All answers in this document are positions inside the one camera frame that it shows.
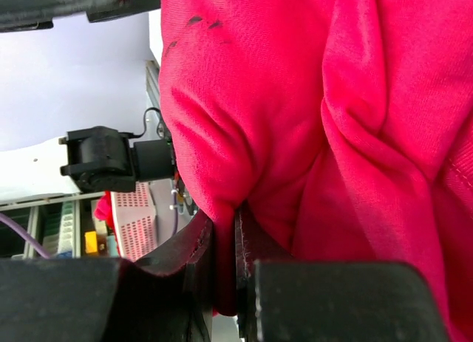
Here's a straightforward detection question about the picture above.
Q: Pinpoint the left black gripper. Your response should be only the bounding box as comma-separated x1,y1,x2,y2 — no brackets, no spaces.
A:
1,0,161,31

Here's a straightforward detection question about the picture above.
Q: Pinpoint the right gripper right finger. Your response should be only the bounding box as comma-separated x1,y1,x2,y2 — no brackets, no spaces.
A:
234,207,449,341

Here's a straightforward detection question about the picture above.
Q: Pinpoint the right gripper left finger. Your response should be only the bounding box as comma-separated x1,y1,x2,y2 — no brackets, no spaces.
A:
1,213,213,341

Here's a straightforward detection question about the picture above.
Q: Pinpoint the pink t-shirt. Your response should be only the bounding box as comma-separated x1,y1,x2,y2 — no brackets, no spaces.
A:
160,0,472,341

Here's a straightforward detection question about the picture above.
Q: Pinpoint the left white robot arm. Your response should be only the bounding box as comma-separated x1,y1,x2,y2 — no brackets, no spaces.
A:
1,0,176,205

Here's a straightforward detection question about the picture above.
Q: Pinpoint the white perforated equipment box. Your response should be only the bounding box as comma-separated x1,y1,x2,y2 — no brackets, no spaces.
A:
111,182,158,261

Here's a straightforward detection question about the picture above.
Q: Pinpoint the pink cloth in background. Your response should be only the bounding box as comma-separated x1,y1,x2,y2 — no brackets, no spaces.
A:
94,191,120,257

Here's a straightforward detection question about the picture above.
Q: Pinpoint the aluminium mounting rail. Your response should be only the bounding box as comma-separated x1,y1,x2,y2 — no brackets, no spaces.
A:
146,60,160,108

